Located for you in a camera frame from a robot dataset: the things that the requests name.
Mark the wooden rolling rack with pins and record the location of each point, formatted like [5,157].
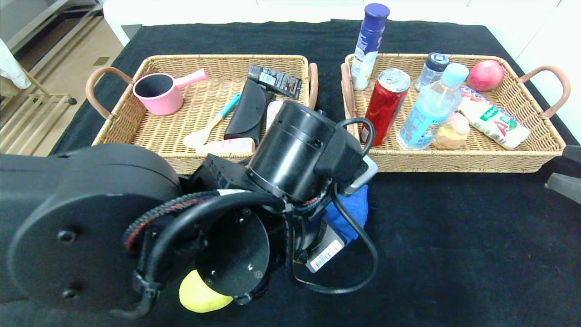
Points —
[27,122]

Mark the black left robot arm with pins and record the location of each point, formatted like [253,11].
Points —
[91,227]

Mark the bread bun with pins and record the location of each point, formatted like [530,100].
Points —
[454,131]

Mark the tall white bottle purple cap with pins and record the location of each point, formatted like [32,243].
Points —
[365,59]

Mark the black table cloth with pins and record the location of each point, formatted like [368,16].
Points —
[454,272]

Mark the black glasses case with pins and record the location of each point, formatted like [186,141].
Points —
[247,116]

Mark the water bottle blue cap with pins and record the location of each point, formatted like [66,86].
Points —
[422,122]

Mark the pink lotion bottle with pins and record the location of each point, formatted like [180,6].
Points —
[231,146]

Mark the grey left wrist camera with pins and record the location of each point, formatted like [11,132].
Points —
[363,177]

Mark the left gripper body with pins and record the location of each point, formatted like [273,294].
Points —
[325,255]

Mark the wicker basket holding food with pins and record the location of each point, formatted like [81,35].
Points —
[522,141]

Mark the purple bin bag roll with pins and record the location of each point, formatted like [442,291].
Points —
[272,113]

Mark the white hanging cloth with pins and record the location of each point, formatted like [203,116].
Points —
[11,68]

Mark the beige shelf unit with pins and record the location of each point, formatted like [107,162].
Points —
[45,27]

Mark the wicker basket holding household items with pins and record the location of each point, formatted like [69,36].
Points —
[154,131]

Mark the black barcode packet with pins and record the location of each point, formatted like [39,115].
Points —
[277,81]

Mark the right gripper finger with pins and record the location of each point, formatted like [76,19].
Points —
[574,155]
[567,188]

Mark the pink saucepan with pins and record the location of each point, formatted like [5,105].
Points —
[159,106]

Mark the small clear bottle dark cap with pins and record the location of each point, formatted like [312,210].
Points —
[431,75]

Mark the blue towel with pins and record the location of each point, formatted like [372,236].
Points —
[352,213]

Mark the white AD milk bottle pack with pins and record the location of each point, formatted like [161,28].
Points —
[494,122]

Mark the red apple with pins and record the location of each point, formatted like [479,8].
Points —
[484,76]

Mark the red soda can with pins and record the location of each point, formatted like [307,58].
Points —
[386,109]

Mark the yellow lemon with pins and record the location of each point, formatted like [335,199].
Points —
[197,297]

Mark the colourful snack packet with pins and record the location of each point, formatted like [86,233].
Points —
[472,94]

